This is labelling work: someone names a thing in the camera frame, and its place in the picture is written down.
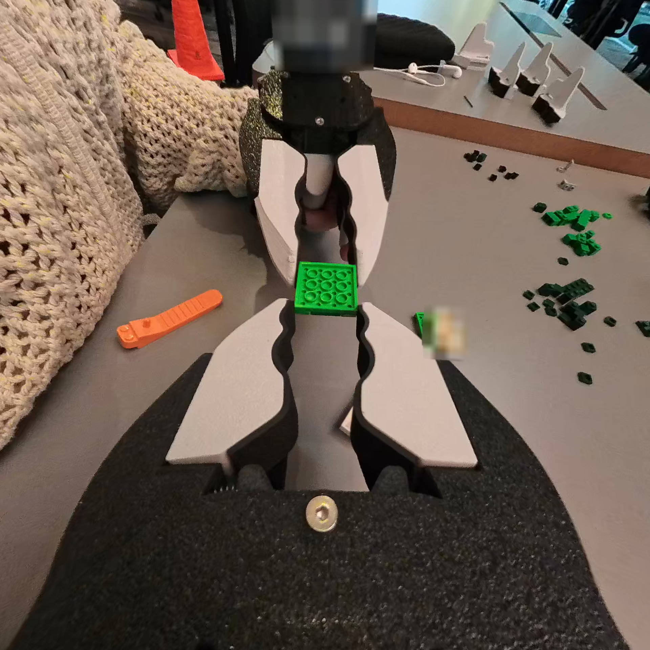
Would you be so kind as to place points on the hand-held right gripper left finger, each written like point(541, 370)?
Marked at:
point(238, 406)

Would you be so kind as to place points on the orange traffic cone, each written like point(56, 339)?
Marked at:
point(193, 40)

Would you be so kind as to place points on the white wedge-shaped part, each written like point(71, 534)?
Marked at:
point(536, 73)
point(475, 48)
point(508, 76)
point(558, 99)

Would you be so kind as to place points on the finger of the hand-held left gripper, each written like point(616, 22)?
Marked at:
point(277, 203)
point(370, 203)

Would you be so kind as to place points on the pile of dark green pieces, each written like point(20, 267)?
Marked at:
point(571, 299)

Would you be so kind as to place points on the pile of green lego bricks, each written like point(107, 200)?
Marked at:
point(579, 243)

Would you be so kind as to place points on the person's knit sweater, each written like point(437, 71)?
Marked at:
point(61, 203)

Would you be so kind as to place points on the person's left hand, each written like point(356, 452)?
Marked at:
point(320, 218)

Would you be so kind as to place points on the orange brick separator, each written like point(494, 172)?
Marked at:
point(167, 317)

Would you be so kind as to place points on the black office chair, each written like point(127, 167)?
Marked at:
point(416, 40)

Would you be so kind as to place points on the white lego brick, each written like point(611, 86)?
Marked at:
point(346, 425)

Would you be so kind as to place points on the group of black office chairs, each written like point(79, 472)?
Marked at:
point(624, 35)

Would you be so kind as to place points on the group of black lego pieces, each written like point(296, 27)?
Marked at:
point(477, 157)

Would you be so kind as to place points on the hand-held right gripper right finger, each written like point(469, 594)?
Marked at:
point(411, 411)

